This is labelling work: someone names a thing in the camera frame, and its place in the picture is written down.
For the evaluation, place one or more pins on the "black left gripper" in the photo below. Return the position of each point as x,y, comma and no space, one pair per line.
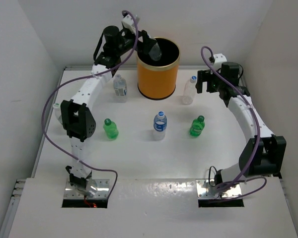
147,42

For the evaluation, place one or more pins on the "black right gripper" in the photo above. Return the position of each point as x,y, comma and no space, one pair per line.
205,76

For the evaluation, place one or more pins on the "clear bottle blue cap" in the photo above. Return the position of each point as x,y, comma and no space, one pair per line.
155,51

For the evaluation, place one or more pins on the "clear bottle white QR cap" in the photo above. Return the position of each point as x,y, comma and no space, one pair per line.
120,88

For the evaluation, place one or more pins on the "blue label water bottle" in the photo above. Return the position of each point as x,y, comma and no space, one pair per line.
159,126

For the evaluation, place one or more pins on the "clear bottle green white cap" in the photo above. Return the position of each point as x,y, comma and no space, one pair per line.
57,112

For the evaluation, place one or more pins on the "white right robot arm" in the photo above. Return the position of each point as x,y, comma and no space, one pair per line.
264,151

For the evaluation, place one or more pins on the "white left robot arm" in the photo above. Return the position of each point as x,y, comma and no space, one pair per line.
77,117

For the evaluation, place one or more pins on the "orange bin with gold rim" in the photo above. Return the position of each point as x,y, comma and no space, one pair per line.
157,79

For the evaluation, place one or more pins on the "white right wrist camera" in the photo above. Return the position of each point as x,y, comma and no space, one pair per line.
217,59

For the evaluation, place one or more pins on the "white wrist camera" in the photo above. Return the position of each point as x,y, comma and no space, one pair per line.
217,59
128,23

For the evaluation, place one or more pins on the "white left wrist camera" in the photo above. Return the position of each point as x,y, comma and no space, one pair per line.
128,23

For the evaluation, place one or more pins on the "aluminium rail frame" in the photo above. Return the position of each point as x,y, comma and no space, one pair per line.
155,195

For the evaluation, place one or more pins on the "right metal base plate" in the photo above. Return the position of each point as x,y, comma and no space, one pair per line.
206,190

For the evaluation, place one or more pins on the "metal base plate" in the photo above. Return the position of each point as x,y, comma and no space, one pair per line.
95,189
206,190

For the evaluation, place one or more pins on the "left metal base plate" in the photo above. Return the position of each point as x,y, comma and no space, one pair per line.
95,189

